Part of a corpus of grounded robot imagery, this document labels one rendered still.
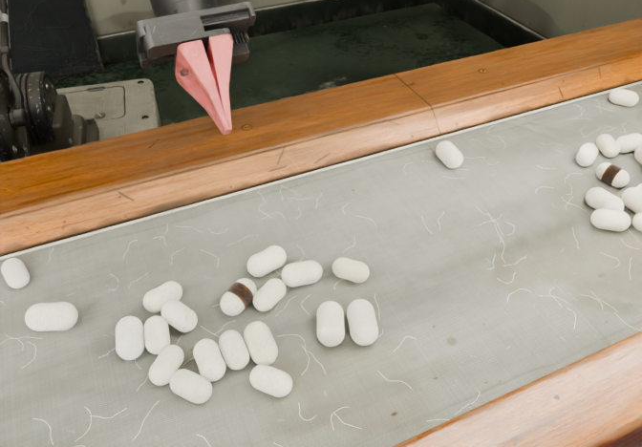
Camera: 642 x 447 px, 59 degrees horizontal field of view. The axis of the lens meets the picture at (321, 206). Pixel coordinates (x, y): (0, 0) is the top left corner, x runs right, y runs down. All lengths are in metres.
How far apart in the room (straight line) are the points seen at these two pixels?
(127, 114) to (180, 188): 0.70
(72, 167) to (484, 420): 0.44
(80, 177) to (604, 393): 0.48
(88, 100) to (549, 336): 1.08
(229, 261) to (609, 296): 0.32
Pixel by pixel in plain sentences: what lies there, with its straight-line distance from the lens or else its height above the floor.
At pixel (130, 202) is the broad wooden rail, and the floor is 0.75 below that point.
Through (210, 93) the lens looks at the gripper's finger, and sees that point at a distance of 0.50.
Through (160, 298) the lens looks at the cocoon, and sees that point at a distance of 0.47.
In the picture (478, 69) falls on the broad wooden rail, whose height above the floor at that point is 0.76.
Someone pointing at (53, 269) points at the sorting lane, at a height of 0.74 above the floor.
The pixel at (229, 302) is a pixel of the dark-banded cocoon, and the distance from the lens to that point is 0.45.
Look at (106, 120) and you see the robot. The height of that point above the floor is 0.47.
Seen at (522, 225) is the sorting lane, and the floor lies 0.74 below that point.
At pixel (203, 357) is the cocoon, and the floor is 0.76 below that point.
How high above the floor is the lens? 1.11
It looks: 41 degrees down
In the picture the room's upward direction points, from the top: straight up
